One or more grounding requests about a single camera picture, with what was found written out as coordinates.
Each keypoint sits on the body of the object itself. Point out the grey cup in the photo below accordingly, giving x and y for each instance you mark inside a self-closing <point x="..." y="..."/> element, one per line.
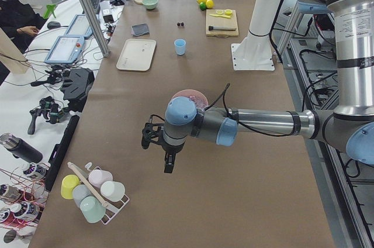
<point x="79" y="193"/>

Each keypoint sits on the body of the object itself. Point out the teach pendant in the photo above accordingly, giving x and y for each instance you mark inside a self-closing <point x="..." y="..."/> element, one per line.
<point x="79" y="26"/>
<point x="65" y="50"/>

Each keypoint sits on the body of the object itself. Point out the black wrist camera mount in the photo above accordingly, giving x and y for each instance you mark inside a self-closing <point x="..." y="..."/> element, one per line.
<point x="152" y="132"/>

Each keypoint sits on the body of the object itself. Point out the pink cup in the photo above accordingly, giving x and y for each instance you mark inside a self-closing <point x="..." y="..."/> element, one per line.
<point x="97" y="177"/>

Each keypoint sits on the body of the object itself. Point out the teach pendant far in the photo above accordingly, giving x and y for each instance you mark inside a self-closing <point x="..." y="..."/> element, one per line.
<point x="79" y="26"/>

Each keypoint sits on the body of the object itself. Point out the aluminium frame post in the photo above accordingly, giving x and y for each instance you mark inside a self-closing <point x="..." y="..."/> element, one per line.
<point x="95" y="26"/>

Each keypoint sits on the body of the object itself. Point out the mint green bowl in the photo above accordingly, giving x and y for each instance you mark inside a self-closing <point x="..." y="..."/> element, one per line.
<point x="150" y="4"/>

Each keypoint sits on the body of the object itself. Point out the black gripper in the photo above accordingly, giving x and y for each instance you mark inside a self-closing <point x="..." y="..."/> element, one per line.
<point x="172" y="149"/>

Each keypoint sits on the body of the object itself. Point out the bamboo cutting board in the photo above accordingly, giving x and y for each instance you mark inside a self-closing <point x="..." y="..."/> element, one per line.
<point x="221" y="23"/>

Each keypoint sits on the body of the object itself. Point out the green lime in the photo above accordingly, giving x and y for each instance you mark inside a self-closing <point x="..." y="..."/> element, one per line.
<point x="202" y="6"/>

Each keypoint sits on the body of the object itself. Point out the light blue plastic cup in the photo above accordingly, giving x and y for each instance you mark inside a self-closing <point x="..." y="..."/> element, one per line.
<point x="180" y="46"/>

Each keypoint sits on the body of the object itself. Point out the yellow plastic knife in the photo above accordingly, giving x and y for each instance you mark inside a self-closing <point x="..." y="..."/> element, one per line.
<point x="220" y="16"/>

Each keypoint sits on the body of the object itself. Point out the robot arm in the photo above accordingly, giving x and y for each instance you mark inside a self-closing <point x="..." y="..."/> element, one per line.
<point x="347" y="128"/>

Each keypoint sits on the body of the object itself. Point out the mint cup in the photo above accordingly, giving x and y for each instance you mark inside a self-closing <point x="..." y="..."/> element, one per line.
<point x="92" y="209"/>

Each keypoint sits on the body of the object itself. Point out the grey folded cloth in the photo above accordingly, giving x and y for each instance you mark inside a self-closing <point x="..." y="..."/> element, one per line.
<point x="140" y="29"/>

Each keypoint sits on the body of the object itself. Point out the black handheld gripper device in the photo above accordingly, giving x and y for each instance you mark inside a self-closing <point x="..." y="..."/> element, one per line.
<point x="50" y="111"/>

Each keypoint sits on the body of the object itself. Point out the whole lemon lower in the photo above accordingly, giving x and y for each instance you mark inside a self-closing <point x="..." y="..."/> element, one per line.
<point x="209" y="4"/>

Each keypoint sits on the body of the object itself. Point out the white wire cup rack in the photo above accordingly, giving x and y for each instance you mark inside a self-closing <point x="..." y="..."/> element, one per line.
<point x="112" y="208"/>

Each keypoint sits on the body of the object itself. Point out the steel muddler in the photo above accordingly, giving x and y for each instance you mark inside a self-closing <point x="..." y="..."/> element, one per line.
<point x="221" y="28"/>

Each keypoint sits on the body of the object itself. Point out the pink bowl of ice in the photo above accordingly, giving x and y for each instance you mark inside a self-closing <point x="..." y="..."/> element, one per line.
<point x="197" y="97"/>

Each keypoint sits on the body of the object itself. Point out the lemon half near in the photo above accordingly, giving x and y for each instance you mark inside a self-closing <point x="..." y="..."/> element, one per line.
<point x="228" y="12"/>

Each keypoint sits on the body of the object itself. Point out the black water bottle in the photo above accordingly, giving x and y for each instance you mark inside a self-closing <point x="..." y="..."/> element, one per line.
<point x="20" y="149"/>

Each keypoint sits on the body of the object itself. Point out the white cup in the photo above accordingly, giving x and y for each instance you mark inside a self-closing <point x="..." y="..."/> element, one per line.
<point x="113" y="190"/>

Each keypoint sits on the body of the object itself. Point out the yellow cup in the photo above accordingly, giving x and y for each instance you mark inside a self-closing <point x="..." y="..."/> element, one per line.
<point x="68" y="184"/>

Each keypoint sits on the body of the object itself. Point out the cream rabbit tray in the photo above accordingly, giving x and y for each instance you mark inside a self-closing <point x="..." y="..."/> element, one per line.
<point x="136" y="55"/>

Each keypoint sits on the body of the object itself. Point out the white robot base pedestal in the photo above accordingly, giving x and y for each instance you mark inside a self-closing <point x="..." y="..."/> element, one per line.
<point x="254" y="53"/>

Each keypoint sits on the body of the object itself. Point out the teach pendant near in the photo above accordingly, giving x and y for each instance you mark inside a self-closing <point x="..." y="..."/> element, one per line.
<point x="65" y="50"/>

